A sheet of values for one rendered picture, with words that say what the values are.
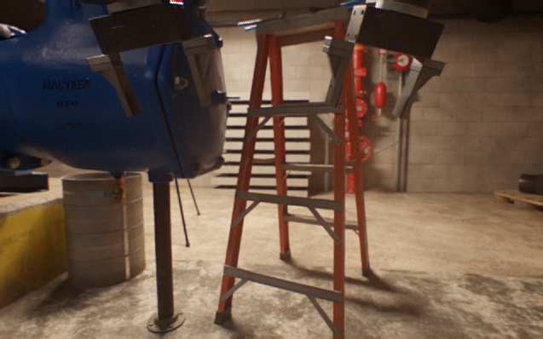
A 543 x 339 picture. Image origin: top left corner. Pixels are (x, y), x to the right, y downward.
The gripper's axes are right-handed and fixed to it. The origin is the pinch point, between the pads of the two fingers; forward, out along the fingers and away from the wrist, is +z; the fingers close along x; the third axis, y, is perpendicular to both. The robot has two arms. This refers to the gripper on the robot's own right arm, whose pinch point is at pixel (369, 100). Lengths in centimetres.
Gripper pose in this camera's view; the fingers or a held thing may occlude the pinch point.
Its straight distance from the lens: 51.6
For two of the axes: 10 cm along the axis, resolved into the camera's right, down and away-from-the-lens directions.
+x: 9.8, 1.0, 1.9
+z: -1.8, 8.7, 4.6
